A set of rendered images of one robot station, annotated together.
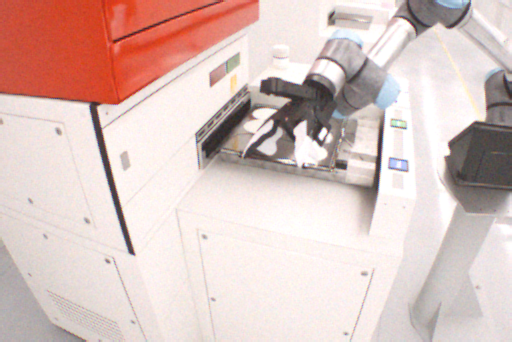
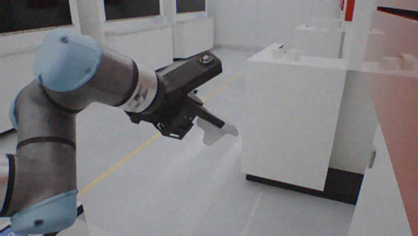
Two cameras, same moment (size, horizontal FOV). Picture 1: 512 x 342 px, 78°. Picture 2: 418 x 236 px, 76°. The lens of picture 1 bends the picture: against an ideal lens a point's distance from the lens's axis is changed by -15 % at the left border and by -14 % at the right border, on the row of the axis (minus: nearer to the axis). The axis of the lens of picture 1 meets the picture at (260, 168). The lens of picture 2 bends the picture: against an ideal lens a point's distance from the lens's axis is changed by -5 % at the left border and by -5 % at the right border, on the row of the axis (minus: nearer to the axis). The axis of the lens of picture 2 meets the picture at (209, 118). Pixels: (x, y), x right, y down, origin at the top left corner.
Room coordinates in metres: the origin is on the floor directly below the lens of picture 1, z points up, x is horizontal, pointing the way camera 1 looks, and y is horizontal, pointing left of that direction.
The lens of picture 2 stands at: (1.12, 0.02, 1.35)
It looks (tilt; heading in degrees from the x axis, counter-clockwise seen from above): 23 degrees down; 185
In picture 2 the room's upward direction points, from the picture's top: straight up
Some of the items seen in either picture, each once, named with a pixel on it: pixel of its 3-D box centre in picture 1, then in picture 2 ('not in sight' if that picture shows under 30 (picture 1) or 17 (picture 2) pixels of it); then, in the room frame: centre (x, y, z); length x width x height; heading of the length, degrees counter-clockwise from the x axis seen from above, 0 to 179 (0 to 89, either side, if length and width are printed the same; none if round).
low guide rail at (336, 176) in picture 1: (295, 168); not in sight; (0.98, -0.11, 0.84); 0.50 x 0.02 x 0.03; 72
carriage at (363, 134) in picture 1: (364, 150); not in sight; (1.04, -0.35, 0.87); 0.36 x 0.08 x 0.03; 162
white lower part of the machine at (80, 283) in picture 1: (140, 236); not in sight; (1.11, 0.51, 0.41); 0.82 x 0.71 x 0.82; 162
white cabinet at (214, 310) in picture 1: (311, 230); not in sight; (1.15, -0.21, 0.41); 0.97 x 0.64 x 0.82; 162
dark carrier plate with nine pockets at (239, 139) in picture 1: (287, 131); not in sight; (1.11, -0.09, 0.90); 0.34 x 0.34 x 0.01; 72
